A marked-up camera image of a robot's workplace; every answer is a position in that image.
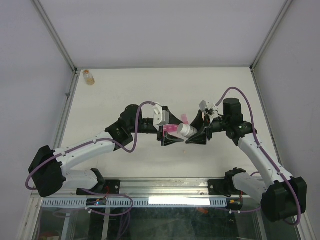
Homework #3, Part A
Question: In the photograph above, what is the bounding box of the slotted cable duct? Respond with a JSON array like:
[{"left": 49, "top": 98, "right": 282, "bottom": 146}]
[{"left": 41, "top": 196, "right": 227, "bottom": 209}]

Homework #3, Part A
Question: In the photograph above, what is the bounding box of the aluminium frame post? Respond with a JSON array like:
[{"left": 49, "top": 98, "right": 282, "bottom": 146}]
[
  {"left": 30, "top": 0, "right": 77, "bottom": 73},
  {"left": 249, "top": 0, "right": 294, "bottom": 72}
]

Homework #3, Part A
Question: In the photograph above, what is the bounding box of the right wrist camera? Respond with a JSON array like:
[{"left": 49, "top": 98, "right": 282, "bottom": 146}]
[{"left": 199, "top": 100, "right": 219, "bottom": 118}]

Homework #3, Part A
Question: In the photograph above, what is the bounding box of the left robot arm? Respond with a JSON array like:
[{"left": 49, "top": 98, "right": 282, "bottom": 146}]
[{"left": 25, "top": 101, "right": 182, "bottom": 198}]

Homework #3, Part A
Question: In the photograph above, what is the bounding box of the right aluminium frame post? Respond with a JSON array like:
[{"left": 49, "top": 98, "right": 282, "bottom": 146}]
[{"left": 249, "top": 0, "right": 294, "bottom": 72}]

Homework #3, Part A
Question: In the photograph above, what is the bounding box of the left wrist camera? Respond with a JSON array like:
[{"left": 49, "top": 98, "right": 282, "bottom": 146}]
[{"left": 152, "top": 103, "right": 170, "bottom": 128}]

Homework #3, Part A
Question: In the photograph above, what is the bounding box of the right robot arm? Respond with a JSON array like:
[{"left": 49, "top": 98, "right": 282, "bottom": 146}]
[{"left": 186, "top": 98, "right": 307, "bottom": 223}]

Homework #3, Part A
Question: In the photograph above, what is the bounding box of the small amber bottle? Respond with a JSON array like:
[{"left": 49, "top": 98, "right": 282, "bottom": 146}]
[{"left": 82, "top": 69, "right": 95, "bottom": 86}]

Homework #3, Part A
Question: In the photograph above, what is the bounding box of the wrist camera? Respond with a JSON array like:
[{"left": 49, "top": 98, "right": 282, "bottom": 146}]
[
  {"left": 152, "top": 103, "right": 170, "bottom": 128},
  {"left": 199, "top": 100, "right": 219, "bottom": 118}
]

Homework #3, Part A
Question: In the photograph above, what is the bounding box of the left aluminium frame post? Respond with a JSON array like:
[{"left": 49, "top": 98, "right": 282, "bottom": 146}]
[{"left": 30, "top": 0, "right": 77, "bottom": 73}]

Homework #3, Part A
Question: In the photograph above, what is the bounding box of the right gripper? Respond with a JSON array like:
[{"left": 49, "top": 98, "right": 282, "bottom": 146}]
[{"left": 183, "top": 110, "right": 230, "bottom": 145}]

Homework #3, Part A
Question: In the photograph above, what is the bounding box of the aluminium mounting rail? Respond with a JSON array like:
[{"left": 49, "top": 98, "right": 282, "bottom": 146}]
[{"left": 32, "top": 176, "right": 301, "bottom": 201}]

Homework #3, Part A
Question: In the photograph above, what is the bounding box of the pink weekly pill organizer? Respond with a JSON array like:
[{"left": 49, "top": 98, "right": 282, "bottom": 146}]
[{"left": 162, "top": 114, "right": 189, "bottom": 135}]

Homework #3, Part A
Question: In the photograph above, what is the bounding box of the white pill bottle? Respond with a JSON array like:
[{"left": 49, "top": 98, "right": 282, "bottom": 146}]
[{"left": 177, "top": 123, "right": 198, "bottom": 139}]

